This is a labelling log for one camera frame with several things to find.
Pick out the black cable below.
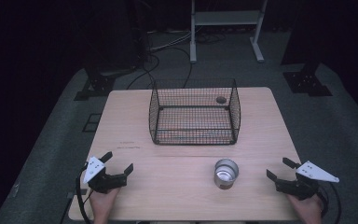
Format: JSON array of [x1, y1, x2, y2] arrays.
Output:
[[75, 163, 93, 224], [316, 182, 343, 224]]

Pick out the black wire mesh basket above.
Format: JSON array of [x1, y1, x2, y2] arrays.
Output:
[[148, 77, 241, 146]]

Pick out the silver metal can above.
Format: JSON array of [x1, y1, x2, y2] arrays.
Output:
[[213, 158, 240, 190]]

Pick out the person's left hand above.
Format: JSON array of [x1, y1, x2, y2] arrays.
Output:
[[89, 188, 121, 224]]

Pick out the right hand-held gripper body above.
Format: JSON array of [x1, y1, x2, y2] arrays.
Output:
[[274, 160, 340, 201]]

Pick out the black stand base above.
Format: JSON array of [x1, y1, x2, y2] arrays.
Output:
[[73, 66, 134, 102], [282, 62, 334, 97]]

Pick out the person's right hand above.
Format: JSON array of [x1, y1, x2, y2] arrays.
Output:
[[286, 193, 324, 224]]

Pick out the white metal desk frame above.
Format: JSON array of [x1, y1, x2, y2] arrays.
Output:
[[189, 0, 269, 64]]

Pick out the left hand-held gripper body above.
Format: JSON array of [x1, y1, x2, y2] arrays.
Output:
[[82, 156, 128, 194]]

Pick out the black floor cables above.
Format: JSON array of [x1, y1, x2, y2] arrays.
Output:
[[126, 29, 227, 91]]

